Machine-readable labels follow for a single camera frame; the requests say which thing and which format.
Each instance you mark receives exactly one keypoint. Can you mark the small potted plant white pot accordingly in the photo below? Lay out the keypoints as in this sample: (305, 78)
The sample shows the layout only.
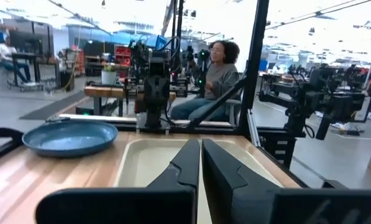
(108, 76)

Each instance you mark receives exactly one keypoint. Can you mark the red storage shelf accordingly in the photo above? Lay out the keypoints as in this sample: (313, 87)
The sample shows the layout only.
(122, 54)

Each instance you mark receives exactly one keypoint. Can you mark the wooden workbench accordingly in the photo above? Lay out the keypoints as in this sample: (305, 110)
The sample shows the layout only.
(104, 91)

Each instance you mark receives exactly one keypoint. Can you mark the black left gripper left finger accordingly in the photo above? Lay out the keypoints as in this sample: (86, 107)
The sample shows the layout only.
(172, 202)

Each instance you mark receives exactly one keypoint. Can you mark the distant seated person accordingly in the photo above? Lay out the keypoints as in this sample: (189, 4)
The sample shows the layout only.
(5, 51)

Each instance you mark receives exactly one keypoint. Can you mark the black trash bin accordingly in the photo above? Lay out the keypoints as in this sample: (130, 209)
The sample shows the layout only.
(67, 81)

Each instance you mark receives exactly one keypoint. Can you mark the blue round plate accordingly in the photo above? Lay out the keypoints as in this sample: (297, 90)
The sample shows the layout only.
(70, 140)

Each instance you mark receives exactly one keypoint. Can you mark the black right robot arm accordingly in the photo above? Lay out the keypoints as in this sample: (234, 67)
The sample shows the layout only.
(155, 119)

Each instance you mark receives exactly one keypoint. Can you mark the grey chair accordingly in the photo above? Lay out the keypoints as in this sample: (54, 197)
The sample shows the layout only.
(235, 109)

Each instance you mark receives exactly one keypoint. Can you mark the black background robot arm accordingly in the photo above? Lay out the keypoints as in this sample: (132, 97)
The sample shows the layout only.
(202, 71)
(328, 102)

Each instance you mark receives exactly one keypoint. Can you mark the black aluminium table frame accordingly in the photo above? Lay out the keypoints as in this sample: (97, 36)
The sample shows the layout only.
(254, 62)

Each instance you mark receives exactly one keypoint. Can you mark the beige plastic tray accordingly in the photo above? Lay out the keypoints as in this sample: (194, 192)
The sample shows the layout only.
(148, 161)

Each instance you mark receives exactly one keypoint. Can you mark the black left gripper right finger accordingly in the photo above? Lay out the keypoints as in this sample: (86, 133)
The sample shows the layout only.
(235, 199)

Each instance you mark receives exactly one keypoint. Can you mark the black floor mat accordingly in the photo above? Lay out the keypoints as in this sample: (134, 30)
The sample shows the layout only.
(51, 107)

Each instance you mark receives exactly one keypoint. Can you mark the black rolling desk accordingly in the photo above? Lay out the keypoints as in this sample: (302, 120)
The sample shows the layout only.
(23, 56)

